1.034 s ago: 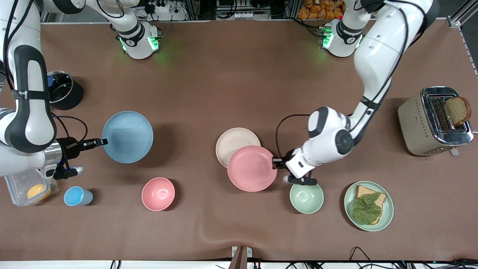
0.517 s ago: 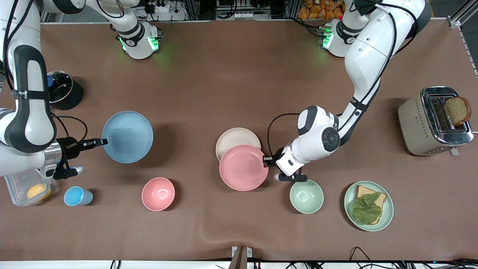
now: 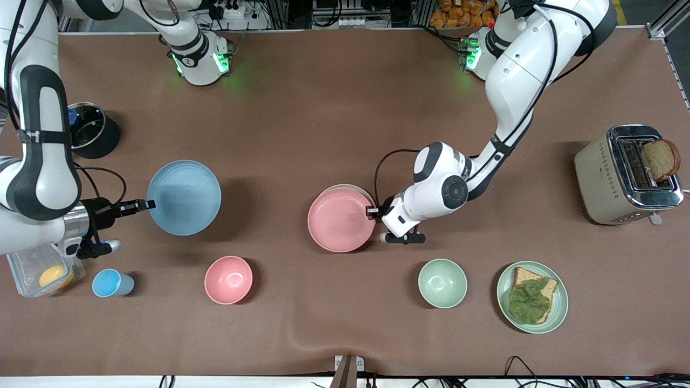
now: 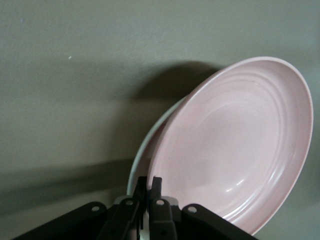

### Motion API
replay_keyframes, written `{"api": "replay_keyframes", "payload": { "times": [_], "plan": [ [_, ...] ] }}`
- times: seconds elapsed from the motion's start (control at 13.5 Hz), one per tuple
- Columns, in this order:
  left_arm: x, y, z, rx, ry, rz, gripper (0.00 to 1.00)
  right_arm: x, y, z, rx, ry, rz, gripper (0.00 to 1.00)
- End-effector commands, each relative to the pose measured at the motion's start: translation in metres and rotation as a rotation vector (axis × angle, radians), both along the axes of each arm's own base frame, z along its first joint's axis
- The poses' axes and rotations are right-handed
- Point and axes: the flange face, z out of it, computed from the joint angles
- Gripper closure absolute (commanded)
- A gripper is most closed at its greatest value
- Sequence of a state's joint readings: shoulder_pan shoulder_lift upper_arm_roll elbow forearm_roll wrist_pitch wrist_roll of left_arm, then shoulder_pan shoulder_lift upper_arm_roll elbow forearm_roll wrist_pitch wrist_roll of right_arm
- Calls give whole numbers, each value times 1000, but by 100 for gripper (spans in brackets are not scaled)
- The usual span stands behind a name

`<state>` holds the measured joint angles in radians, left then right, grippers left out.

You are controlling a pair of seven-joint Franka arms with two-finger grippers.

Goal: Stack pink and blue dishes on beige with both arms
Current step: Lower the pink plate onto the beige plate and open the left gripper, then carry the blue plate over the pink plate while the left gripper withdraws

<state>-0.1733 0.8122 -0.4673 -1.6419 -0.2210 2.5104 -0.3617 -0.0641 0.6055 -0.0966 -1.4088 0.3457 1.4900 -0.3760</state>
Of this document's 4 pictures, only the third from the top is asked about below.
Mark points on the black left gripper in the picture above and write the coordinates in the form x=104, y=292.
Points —
x=386, y=206

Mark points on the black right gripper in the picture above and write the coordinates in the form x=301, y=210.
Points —
x=101, y=210

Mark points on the pink plate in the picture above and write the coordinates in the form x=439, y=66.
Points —
x=339, y=221

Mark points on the blue plate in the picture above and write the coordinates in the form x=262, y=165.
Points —
x=186, y=199

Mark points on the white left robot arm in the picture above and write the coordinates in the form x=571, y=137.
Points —
x=523, y=70

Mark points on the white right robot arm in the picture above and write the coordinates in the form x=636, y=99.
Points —
x=46, y=161

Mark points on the beige plate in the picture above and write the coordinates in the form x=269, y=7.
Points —
x=353, y=186

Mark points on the blue plastic cup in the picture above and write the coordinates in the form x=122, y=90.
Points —
x=108, y=283

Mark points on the glass lid with blue knob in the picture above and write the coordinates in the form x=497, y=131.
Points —
x=89, y=126

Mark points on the green bowl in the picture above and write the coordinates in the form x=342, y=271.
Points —
x=442, y=283

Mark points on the yellow lemon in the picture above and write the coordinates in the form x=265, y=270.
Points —
x=55, y=276

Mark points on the pink bowl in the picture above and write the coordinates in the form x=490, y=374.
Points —
x=228, y=280

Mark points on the clear container with blue seal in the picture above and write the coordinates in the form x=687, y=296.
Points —
x=27, y=277

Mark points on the bread slice with crust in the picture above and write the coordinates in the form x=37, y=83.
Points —
x=525, y=276

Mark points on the green lettuce leaf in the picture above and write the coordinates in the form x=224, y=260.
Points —
x=528, y=304

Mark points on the green plate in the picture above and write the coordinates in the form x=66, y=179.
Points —
x=560, y=302

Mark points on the bag of orange buns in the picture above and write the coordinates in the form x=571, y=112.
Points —
x=458, y=13

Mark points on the white power strip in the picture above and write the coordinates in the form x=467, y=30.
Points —
x=232, y=9

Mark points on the beige and chrome toaster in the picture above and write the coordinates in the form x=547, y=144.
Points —
x=604, y=183

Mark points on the brown toast slice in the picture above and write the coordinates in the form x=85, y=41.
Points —
x=660, y=159

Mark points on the metal table edge bracket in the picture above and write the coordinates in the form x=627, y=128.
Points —
x=347, y=369

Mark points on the aluminium frame rail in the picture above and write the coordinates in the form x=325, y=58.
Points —
x=659, y=32

